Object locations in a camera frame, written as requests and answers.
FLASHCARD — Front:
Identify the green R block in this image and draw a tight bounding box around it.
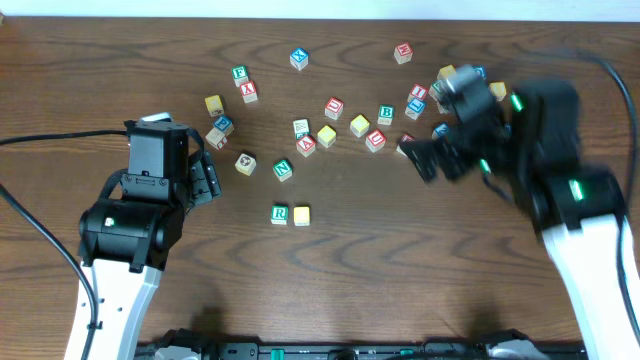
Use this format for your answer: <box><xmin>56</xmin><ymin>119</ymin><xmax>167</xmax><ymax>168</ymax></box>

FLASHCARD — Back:
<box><xmin>270</xmin><ymin>205</ymin><xmax>288</xmax><ymax>225</ymax></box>

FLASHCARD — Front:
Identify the yellow O block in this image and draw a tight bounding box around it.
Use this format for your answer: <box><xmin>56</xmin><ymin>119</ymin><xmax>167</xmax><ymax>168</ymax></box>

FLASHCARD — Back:
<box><xmin>293</xmin><ymin>206</ymin><xmax>311</xmax><ymax>226</ymax></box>

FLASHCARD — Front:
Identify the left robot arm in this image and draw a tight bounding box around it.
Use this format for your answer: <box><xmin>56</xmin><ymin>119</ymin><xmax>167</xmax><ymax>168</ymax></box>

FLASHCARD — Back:
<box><xmin>65</xmin><ymin>113</ymin><xmax>221</xmax><ymax>359</ymax></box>

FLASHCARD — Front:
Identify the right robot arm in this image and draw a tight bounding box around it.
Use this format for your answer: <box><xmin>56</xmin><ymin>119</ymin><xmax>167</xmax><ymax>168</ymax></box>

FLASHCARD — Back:
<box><xmin>401</xmin><ymin>66</ymin><xmax>639</xmax><ymax>359</ymax></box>

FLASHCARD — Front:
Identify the blue 2 block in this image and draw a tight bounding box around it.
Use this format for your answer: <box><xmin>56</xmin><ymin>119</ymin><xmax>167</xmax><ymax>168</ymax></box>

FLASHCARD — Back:
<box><xmin>432</xmin><ymin>123</ymin><xmax>449</xmax><ymax>140</ymax></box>

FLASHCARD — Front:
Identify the yellow 8 block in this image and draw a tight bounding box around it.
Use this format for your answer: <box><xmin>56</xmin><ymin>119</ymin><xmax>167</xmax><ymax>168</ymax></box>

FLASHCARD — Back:
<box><xmin>489</xmin><ymin>82</ymin><xmax>507</xmax><ymax>101</ymax></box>

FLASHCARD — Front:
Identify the plain wood block red side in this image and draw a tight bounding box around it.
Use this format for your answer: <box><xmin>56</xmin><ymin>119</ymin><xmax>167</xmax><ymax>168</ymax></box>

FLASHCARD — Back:
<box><xmin>205</xmin><ymin>128</ymin><xmax>228</xmax><ymax>150</ymax></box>

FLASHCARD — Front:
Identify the green Z block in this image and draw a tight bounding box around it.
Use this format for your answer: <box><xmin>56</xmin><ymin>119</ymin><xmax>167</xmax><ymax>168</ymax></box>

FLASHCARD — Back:
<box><xmin>429</xmin><ymin>80</ymin><xmax>445</xmax><ymax>102</ymax></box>

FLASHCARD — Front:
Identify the blue D block upper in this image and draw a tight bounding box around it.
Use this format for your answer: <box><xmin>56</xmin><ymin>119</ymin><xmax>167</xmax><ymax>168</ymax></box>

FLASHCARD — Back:
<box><xmin>473</xmin><ymin>66</ymin><xmax>487</xmax><ymax>79</ymax></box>

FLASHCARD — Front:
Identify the blue P block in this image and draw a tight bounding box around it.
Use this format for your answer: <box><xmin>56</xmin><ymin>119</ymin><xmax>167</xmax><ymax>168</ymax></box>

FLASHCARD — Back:
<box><xmin>213</xmin><ymin>115</ymin><xmax>234</xmax><ymax>136</ymax></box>

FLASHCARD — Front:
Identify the blue L block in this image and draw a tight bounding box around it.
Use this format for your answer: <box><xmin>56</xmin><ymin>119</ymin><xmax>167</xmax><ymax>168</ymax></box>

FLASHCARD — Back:
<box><xmin>405</xmin><ymin>98</ymin><xmax>426</xmax><ymax>120</ymax></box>

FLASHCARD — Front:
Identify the yellow block upper right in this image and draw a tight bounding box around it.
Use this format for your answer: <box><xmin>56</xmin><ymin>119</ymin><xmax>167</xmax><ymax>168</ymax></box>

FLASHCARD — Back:
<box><xmin>437</xmin><ymin>65</ymin><xmax>456</xmax><ymax>80</ymax></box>

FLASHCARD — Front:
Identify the red E block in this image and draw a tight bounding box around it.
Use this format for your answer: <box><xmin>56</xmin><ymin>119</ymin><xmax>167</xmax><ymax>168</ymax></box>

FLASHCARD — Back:
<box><xmin>396</xmin><ymin>133</ymin><xmax>415</xmax><ymax>157</ymax></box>

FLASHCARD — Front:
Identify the yellow block far left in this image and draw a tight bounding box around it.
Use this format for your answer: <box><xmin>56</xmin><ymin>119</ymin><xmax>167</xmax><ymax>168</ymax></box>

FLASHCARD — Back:
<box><xmin>204</xmin><ymin>95</ymin><xmax>225</xmax><ymax>117</ymax></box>

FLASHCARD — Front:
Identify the red I block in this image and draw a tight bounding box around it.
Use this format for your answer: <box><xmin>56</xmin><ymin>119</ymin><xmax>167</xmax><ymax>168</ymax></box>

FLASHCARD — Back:
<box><xmin>407</xmin><ymin>83</ymin><xmax>429</xmax><ymax>102</ymax></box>

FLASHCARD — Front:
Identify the plain block face picture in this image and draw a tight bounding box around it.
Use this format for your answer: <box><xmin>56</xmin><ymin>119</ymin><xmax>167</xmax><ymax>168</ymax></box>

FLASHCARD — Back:
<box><xmin>235</xmin><ymin>153</ymin><xmax>257</xmax><ymax>176</ymax></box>

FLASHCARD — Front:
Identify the green B block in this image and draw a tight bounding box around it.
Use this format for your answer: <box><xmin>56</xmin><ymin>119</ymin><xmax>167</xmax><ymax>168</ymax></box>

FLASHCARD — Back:
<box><xmin>378</xmin><ymin>104</ymin><xmax>395</xmax><ymax>126</ymax></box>

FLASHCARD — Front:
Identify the red U block lower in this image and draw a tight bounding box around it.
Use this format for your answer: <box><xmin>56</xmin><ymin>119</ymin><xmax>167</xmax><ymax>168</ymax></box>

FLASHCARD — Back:
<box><xmin>365</xmin><ymin>129</ymin><xmax>387</xmax><ymax>153</ymax></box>

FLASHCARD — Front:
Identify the red u block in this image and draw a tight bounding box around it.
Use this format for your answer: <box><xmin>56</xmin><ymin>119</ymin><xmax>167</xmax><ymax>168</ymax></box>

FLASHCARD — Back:
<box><xmin>324</xmin><ymin>97</ymin><xmax>344</xmax><ymax>120</ymax></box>
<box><xmin>365</xmin><ymin>129</ymin><xmax>387</xmax><ymax>153</ymax></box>

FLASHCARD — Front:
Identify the red Y block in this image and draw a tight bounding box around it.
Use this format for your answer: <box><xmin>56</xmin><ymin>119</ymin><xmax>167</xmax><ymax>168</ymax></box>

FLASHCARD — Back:
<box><xmin>239</xmin><ymin>81</ymin><xmax>258</xmax><ymax>103</ymax></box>

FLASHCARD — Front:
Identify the red H block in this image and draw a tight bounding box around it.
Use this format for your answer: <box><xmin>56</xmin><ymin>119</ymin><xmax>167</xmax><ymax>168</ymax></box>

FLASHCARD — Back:
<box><xmin>394</xmin><ymin>42</ymin><xmax>414</xmax><ymax>65</ymax></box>

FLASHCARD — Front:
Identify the green F block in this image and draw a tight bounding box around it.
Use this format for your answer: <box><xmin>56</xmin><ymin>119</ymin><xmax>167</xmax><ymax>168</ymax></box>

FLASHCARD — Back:
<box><xmin>231</xmin><ymin>65</ymin><xmax>249</xmax><ymax>87</ymax></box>

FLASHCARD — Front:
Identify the green N block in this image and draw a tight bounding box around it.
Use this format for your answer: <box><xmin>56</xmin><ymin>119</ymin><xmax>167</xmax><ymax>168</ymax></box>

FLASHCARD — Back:
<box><xmin>273</xmin><ymin>159</ymin><xmax>293</xmax><ymax>182</ymax></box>

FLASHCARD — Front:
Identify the yellow C block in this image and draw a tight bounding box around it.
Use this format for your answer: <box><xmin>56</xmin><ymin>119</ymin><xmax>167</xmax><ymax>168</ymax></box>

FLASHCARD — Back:
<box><xmin>350</xmin><ymin>114</ymin><xmax>370</xmax><ymax>138</ymax></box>

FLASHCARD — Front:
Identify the plain wood block green side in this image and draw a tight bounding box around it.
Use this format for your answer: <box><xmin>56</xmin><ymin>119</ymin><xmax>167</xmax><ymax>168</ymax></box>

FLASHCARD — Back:
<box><xmin>293</xmin><ymin>119</ymin><xmax>310</xmax><ymax>139</ymax></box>

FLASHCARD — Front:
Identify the red A block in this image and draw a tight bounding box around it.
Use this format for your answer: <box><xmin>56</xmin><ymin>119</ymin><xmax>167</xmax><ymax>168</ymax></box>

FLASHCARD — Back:
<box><xmin>296</xmin><ymin>135</ymin><xmax>316</xmax><ymax>157</ymax></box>

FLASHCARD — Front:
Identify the red U block upper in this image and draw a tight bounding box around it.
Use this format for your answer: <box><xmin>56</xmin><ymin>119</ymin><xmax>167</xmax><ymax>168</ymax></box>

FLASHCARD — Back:
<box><xmin>324</xmin><ymin>97</ymin><xmax>344</xmax><ymax>120</ymax></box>

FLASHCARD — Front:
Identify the yellow J block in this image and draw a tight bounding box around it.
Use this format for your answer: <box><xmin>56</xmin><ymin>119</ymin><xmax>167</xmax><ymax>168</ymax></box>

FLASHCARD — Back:
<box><xmin>317</xmin><ymin>125</ymin><xmax>337</xmax><ymax>148</ymax></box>

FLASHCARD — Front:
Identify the blue X block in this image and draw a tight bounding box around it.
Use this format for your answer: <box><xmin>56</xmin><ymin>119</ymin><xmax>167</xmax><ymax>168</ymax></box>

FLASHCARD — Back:
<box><xmin>289</xmin><ymin>48</ymin><xmax>309</xmax><ymax>71</ymax></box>

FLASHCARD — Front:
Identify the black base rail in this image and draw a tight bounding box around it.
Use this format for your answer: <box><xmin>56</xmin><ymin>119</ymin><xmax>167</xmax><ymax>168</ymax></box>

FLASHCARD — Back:
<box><xmin>134</xmin><ymin>329</ymin><xmax>588</xmax><ymax>360</ymax></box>

